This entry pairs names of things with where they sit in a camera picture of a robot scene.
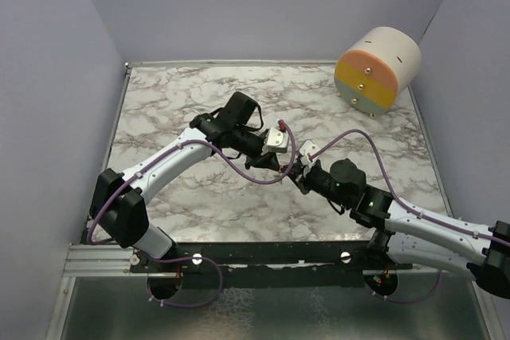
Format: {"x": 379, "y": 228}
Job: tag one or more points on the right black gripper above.
{"x": 303, "y": 182}

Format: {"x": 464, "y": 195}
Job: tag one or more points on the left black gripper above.
{"x": 268, "y": 162}

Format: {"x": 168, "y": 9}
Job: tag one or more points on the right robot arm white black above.
{"x": 407, "y": 233}

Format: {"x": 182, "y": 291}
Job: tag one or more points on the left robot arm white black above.
{"x": 120, "y": 199}

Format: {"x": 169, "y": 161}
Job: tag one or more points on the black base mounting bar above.
{"x": 202, "y": 265}

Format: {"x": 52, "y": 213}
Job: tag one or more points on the round three-drawer mini cabinet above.
{"x": 372, "y": 73}

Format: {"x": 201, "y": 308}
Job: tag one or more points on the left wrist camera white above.
{"x": 276, "y": 141}

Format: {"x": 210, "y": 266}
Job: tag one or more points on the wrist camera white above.
{"x": 276, "y": 141}
{"x": 306, "y": 152}

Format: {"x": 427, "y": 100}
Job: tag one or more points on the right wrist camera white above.
{"x": 306, "y": 152}

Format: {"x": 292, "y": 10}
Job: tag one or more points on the aluminium frame rail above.
{"x": 97, "y": 261}

